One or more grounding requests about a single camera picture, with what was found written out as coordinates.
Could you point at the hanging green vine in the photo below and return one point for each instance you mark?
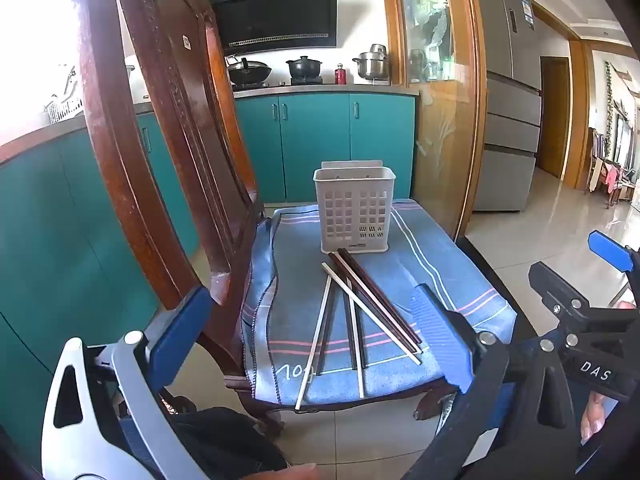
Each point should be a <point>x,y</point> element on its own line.
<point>610,105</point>

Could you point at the person's dark trousers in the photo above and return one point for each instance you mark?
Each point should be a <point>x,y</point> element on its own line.
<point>225,440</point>

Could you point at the wooden framed glass door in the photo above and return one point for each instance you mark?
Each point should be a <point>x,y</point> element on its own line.
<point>440,160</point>

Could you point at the blue striped towel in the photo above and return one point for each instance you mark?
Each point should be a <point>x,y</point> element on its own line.
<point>430,270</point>

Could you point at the brown wooden door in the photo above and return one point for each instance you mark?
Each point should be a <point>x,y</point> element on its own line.
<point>555,120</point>

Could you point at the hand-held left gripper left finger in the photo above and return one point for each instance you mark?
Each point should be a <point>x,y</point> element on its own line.
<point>182,325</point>

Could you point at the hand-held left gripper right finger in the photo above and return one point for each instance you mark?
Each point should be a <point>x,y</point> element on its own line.
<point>440,340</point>

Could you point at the white wall socket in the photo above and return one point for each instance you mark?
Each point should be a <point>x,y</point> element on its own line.
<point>186,42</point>

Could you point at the black range hood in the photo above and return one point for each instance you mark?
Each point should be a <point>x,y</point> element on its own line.
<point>275,15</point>

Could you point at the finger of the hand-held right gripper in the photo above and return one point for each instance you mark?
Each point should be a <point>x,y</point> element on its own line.
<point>607,250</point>
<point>555,290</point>

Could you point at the distant wooden furniture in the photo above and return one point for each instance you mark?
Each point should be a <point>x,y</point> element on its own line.
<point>612,180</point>

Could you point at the black wok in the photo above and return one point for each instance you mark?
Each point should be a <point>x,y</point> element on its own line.
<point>250,72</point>

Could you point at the carved wooden chair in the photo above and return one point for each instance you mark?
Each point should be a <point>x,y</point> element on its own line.
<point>165,110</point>

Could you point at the red bottle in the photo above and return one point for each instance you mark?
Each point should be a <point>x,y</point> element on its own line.
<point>341,75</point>

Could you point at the teal base cabinet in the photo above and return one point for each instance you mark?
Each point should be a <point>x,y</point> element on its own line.
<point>50,260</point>
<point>320,145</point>

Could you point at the black cooking pot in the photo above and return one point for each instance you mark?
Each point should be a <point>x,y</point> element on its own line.
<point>304,67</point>

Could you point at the dark grey chopstick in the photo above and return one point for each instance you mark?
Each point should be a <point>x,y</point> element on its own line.
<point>349,330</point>
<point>326,335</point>

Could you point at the gas stove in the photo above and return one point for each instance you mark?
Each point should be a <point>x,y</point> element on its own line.
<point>280,83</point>

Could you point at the stainless steel pot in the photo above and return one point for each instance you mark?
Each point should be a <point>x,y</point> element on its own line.
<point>372,65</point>

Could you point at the person's right hand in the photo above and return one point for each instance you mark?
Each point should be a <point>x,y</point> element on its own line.
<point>595,415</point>

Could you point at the reddish brown chopstick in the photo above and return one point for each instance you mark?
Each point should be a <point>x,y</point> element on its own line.
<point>375,304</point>
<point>382,298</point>

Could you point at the silver refrigerator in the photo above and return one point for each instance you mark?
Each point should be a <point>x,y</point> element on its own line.
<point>510,150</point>

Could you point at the wooden doorway frame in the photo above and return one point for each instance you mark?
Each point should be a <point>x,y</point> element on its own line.
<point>580,110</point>

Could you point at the white plastic utensil holder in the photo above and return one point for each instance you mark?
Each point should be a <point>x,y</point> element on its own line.
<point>345,210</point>

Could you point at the person's left hand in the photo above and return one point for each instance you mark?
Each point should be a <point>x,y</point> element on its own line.
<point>290,472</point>

